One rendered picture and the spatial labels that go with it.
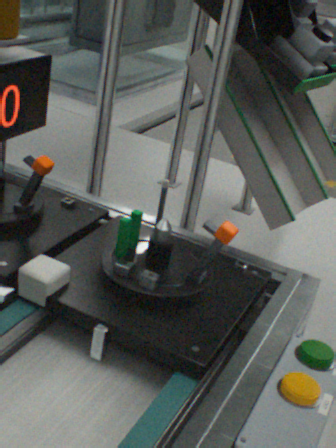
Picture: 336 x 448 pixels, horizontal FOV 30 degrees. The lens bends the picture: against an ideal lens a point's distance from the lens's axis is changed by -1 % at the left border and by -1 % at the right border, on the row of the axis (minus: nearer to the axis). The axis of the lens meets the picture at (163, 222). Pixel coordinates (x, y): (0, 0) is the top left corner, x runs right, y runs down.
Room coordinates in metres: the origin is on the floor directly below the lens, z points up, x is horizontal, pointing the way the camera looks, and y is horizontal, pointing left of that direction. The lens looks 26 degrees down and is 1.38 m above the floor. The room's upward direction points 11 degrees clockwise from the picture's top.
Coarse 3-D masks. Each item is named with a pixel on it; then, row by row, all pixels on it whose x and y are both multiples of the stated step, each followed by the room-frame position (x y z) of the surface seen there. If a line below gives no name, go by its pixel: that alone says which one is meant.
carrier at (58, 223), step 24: (0, 168) 0.76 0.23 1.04; (0, 192) 0.76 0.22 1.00; (48, 192) 0.86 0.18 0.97; (0, 216) 0.72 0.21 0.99; (24, 216) 0.73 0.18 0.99; (48, 216) 0.78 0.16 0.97; (72, 216) 0.79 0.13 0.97; (96, 216) 0.81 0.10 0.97; (0, 240) 0.69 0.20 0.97; (24, 240) 0.70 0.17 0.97; (48, 240) 0.71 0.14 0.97; (72, 240) 0.74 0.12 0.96; (0, 264) 0.63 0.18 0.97; (24, 264) 0.65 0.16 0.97
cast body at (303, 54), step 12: (300, 24) 0.89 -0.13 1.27; (300, 36) 0.89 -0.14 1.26; (312, 36) 0.88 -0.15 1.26; (324, 36) 0.88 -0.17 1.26; (276, 48) 0.92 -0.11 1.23; (288, 48) 0.90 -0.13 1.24; (300, 48) 0.88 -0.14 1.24; (312, 48) 0.87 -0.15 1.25; (324, 48) 0.88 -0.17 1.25; (288, 60) 0.89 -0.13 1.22; (300, 60) 0.88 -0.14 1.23; (312, 60) 0.88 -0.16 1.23; (324, 60) 0.90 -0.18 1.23; (300, 72) 0.88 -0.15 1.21; (312, 72) 0.87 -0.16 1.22; (324, 72) 0.90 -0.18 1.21
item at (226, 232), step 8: (208, 224) 0.65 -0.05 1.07; (224, 224) 0.64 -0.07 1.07; (232, 224) 0.65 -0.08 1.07; (216, 232) 0.64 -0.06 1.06; (224, 232) 0.64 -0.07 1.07; (232, 232) 0.64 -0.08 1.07; (216, 240) 0.64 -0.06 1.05; (224, 240) 0.64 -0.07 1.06; (208, 248) 0.64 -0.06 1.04; (216, 248) 0.64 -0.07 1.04; (208, 256) 0.64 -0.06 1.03; (200, 264) 0.65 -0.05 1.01; (208, 264) 0.65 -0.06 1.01; (200, 272) 0.65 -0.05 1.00
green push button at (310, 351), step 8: (304, 344) 0.59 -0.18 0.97; (312, 344) 0.59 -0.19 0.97; (320, 344) 0.59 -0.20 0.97; (304, 352) 0.57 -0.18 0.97; (312, 352) 0.57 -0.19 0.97; (320, 352) 0.58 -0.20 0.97; (328, 352) 0.58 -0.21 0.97; (304, 360) 0.57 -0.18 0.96; (312, 360) 0.56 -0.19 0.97; (320, 360) 0.56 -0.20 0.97; (328, 360) 0.57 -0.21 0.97
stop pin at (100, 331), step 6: (96, 330) 0.55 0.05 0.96; (102, 330) 0.55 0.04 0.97; (108, 330) 0.56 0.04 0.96; (96, 336) 0.55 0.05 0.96; (102, 336) 0.55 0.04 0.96; (96, 342) 0.55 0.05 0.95; (102, 342) 0.55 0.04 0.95; (96, 348) 0.55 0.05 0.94; (102, 348) 0.55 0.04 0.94; (96, 354) 0.55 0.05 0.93; (102, 354) 0.55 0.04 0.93
